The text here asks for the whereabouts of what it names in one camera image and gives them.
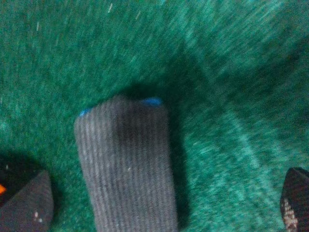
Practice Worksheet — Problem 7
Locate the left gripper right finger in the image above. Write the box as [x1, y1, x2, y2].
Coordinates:
[280, 167, 309, 232]

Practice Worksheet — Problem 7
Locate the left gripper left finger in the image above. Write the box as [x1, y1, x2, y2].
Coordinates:
[0, 154, 54, 232]

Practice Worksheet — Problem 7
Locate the grey ribbed sock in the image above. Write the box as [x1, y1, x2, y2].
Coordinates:
[74, 96, 178, 232]

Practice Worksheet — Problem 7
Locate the dark green felt mat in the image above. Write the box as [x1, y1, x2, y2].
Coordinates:
[0, 0, 309, 232]

